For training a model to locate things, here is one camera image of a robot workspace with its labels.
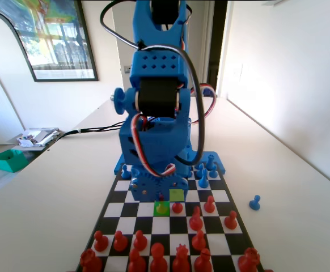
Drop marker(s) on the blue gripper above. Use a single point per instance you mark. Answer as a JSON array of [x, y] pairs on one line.
[[142, 190]]

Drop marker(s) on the red chess pawn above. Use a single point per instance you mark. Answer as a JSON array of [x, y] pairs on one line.
[[100, 243], [230, 221], [198, 242], [209, 205], [140, 242], [120, 243], [177, 209], [161, 209]]

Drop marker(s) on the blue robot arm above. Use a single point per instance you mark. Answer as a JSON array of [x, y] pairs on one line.
[[156, 65]]

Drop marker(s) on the blue chess bishop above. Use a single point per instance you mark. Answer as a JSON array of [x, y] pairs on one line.
[[203, 182]]

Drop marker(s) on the blue chess rook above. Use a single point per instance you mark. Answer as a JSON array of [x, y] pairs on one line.
[[209, 163]]

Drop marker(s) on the red chess king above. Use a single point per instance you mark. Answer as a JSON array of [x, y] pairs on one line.
[[158, 259]]

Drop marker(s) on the red chess queen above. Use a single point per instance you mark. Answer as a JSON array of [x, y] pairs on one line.
[[181, 262]]

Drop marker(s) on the red chess bishop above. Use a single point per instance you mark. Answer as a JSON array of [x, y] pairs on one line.
[[203, 263], [137, 263]]

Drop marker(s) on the red chess rook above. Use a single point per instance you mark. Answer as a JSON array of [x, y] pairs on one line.
[[90, 262], [248, 262]]

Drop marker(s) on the black white chessboard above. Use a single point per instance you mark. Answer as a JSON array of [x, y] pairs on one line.
[[159, 226]]

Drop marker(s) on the small blue printed part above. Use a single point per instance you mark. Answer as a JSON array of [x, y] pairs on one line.
[[210, 93]]

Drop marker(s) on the pile of papers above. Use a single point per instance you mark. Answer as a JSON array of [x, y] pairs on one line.
[[37, 136]]

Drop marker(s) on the green plastic box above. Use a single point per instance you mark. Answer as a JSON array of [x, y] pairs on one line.
[[10, 165]]

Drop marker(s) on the white door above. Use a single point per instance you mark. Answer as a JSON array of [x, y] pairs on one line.
[[203, 34]]

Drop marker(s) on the black framed picture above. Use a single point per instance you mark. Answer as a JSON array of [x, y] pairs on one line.
[[63, 42]]

